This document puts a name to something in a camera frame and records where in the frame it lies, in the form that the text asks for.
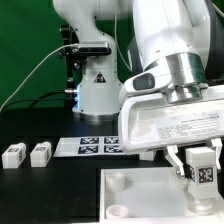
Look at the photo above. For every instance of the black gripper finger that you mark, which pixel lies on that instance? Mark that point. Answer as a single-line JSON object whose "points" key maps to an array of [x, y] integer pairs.
{"points": [[215, 145], [170, 153]]}

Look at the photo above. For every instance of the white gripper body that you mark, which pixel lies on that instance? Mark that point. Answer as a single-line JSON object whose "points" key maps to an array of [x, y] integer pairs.
{"points": [[149, 122]]}

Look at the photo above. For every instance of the white square tabletop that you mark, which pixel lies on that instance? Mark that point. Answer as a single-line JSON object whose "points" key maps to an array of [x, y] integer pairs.
{"points": [[150, 196]]}

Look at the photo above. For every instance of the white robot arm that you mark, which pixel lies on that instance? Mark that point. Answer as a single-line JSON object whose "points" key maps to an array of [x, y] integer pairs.
{"points": [[169, 54]]}

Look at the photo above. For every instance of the white sheet with AprilTags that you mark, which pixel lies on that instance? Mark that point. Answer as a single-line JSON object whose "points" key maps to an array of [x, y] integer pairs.
{"points": [[88, 146]]}

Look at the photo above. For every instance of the black camera on stand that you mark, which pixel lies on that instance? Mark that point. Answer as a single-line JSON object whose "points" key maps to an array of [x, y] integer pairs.
{"points": [[76, 53]]}

